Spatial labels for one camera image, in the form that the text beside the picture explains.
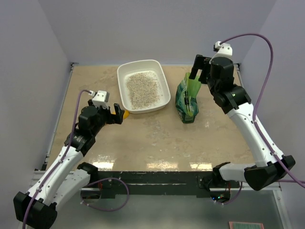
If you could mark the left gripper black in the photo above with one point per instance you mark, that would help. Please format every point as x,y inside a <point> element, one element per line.
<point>116,118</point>

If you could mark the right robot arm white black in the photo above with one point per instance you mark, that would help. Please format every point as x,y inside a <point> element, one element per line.
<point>270,163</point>

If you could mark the white litter box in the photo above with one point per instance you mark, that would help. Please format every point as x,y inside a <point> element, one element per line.
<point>125,70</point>

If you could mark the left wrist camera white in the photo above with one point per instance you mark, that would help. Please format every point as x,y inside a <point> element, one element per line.
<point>101,99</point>

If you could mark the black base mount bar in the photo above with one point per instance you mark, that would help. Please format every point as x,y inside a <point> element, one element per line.
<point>164,183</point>

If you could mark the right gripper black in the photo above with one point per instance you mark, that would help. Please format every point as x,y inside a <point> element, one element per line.
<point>201,62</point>

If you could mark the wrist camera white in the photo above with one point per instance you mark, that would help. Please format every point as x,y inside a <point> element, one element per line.
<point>222,50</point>
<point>101,99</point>

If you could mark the green litter bag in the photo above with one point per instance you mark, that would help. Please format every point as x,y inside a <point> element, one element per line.
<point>185,98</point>

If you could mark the orange plastic scoop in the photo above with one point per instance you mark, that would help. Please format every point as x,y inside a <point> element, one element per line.
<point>125,114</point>

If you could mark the pink green card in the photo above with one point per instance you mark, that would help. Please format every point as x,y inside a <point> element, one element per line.
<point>245,225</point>

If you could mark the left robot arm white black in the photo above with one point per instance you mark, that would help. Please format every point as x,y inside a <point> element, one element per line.
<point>38,207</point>

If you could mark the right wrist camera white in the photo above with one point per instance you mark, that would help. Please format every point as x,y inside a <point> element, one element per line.
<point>222,50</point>

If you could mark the cat litter granules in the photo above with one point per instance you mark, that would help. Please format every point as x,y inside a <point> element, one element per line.
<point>144,90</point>

